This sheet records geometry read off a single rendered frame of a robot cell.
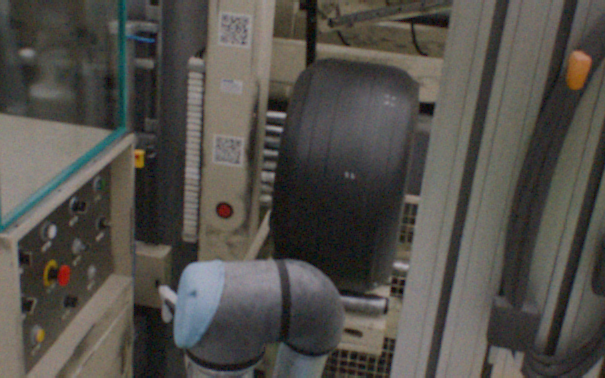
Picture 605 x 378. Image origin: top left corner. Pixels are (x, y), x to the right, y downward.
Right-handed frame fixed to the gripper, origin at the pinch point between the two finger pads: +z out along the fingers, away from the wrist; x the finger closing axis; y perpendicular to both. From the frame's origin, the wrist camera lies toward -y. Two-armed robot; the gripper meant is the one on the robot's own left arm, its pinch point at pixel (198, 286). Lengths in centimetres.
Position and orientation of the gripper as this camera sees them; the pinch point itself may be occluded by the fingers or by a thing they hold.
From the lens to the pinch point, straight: 160.1
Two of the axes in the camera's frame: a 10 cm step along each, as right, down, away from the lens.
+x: 9.5, 1.2, 2.8
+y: -2.2, 9.0, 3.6
